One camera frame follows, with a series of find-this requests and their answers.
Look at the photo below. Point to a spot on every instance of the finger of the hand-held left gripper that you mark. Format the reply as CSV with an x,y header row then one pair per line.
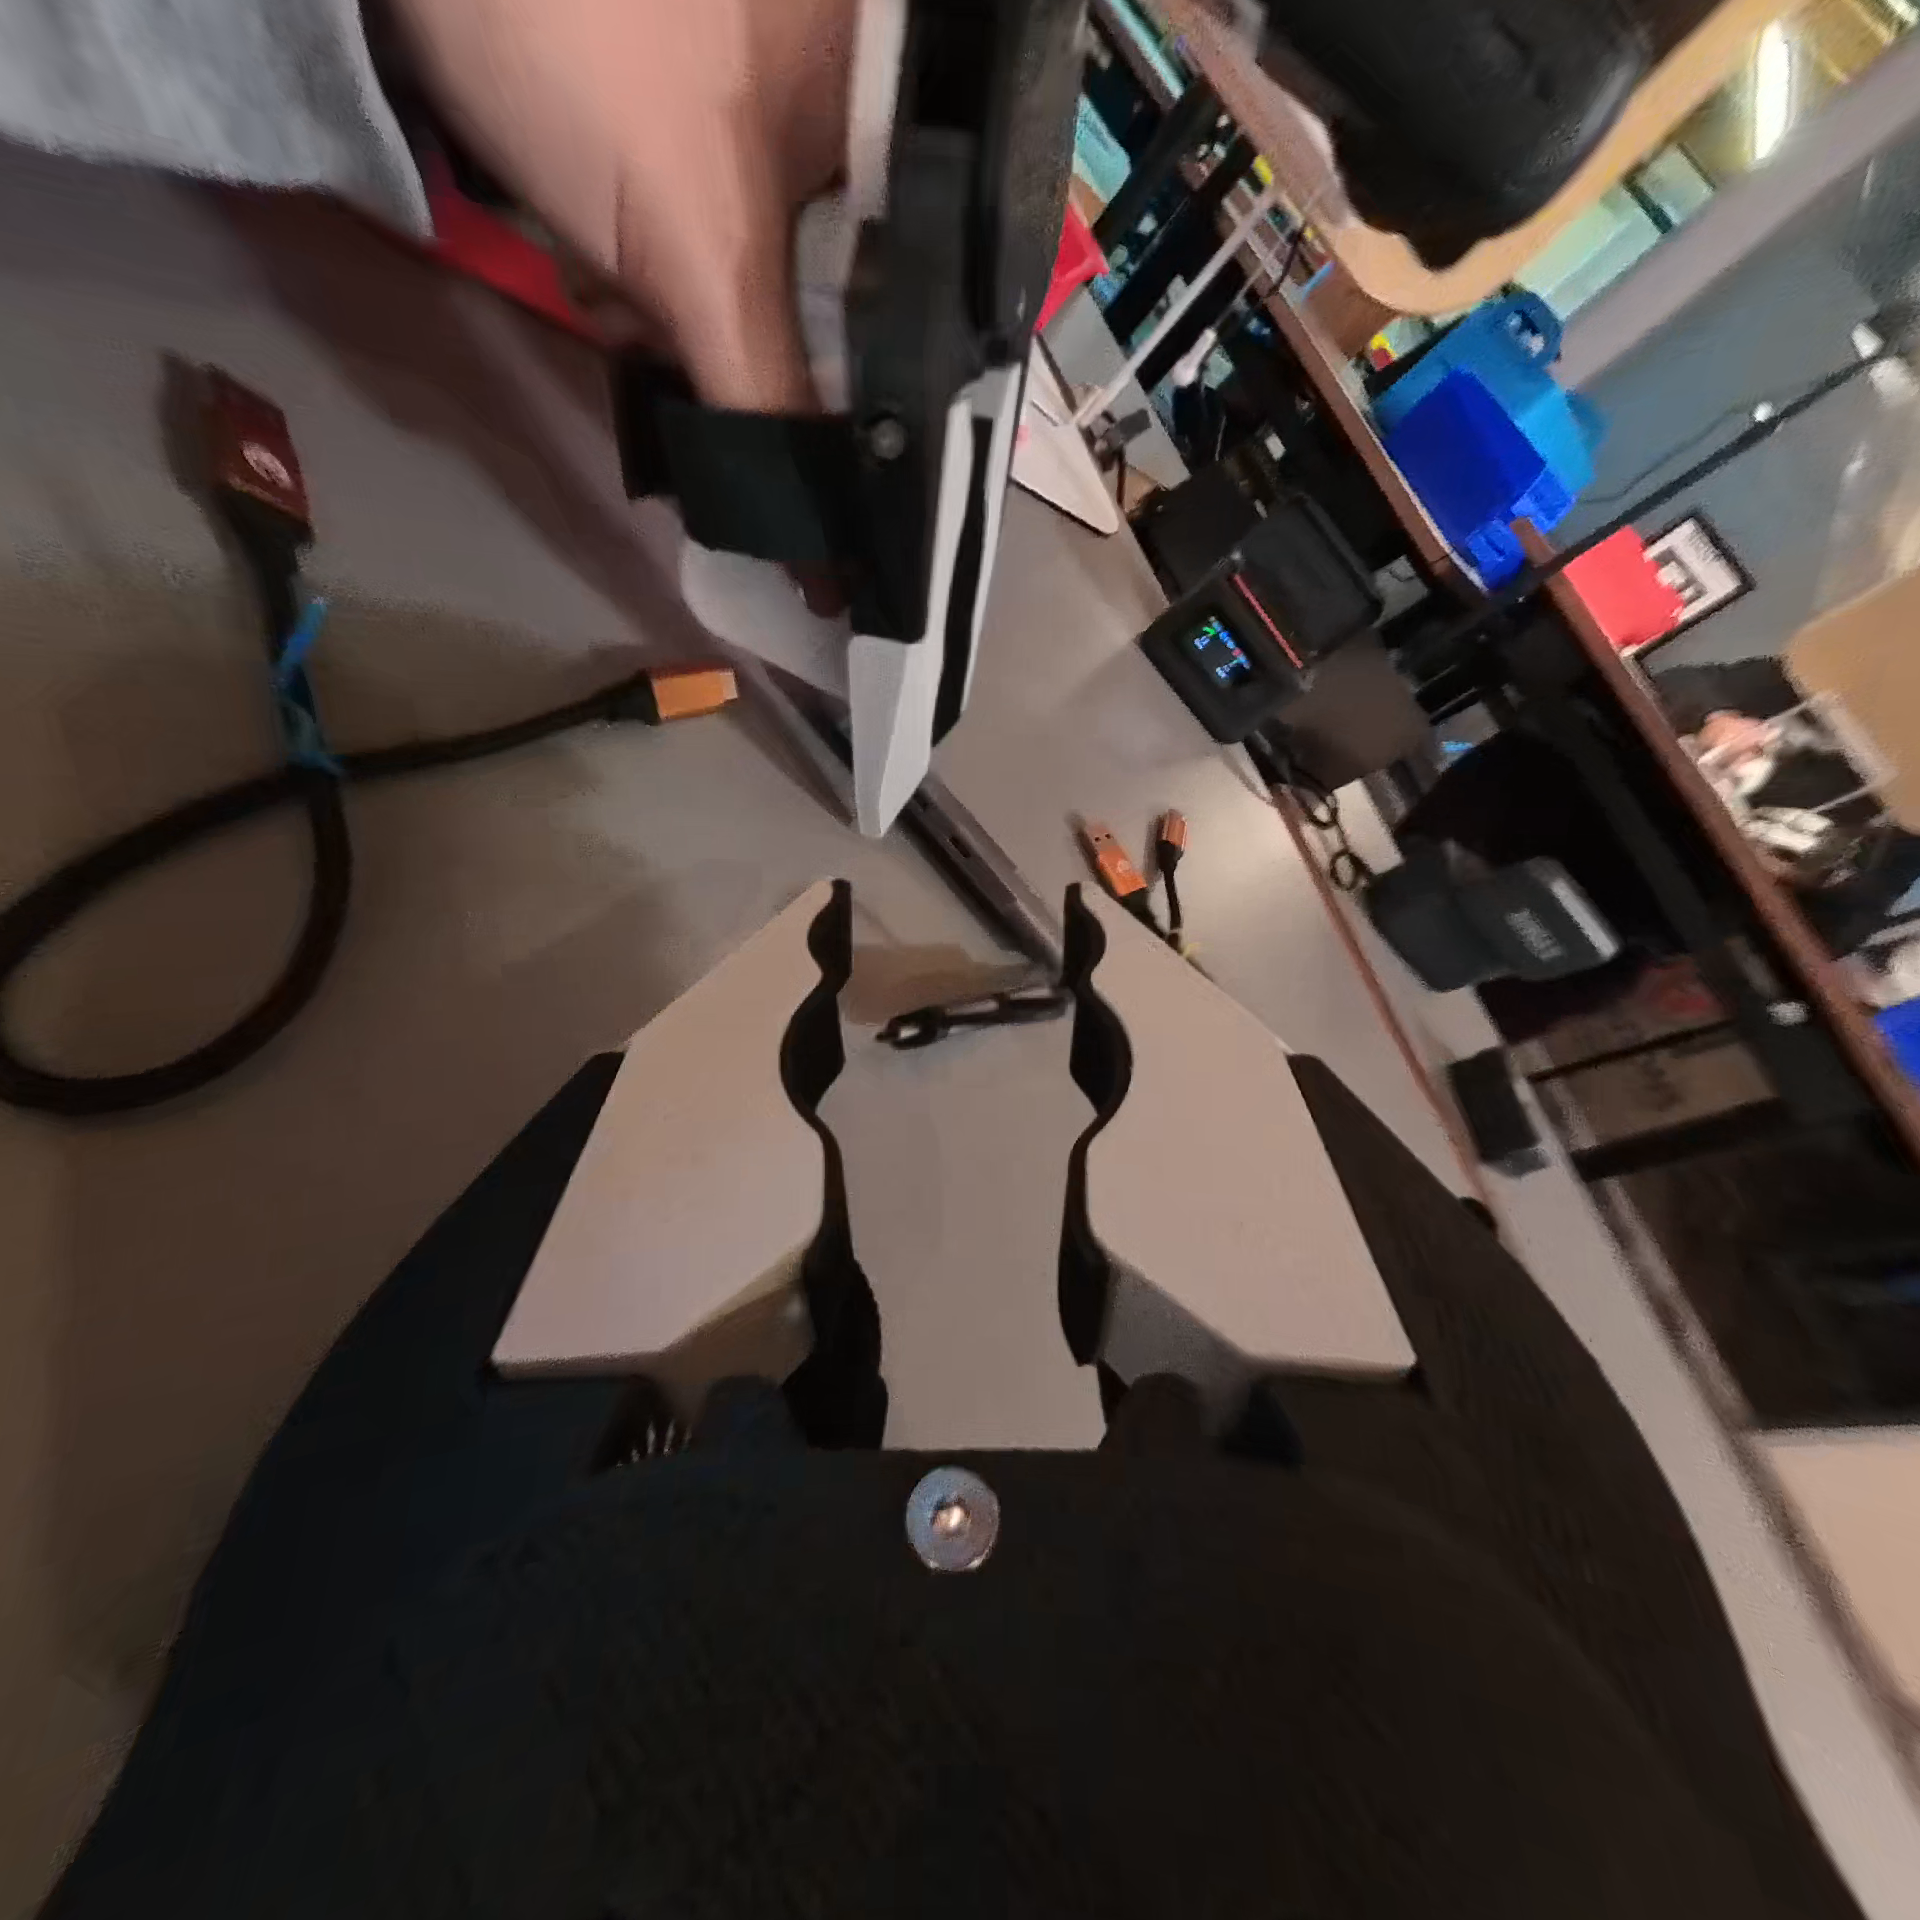
x,y
779,629
914,720

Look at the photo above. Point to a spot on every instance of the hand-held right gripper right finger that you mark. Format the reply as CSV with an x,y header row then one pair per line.
x,y
1243,1201

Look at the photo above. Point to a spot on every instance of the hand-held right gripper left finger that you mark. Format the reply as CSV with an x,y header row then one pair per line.
x,y
674,1201

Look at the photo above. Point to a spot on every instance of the grey usb hub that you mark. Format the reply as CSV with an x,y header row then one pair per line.
x,y
983,879

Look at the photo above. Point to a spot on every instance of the grey usb-c adapter with tether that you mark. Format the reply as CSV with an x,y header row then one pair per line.
x,y
960,1017

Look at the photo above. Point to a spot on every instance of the person's left hand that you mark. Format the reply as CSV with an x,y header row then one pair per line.
x,y
660,148

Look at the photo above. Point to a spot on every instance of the small black battery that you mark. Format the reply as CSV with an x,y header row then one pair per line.
x,y
1499,1108

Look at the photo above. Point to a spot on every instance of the grey battery charger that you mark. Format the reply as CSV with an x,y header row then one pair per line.
x,y
1499,930

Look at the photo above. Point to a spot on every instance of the black charging case with display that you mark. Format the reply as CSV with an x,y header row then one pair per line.
x,y
1289,661

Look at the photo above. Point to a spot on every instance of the wooden board on white stand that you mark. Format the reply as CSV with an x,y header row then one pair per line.
x,y
1499,120

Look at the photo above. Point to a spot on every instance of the blue plastic bin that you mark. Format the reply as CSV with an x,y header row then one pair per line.
x,y
1471,451

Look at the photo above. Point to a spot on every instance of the brown wooden desk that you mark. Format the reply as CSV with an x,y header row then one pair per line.
x,y
1723,848

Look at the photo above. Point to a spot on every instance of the small red bin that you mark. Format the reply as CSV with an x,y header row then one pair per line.
x,y
1621,592

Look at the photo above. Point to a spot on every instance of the framed tag picture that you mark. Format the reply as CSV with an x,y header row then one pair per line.
x,y
1704,569

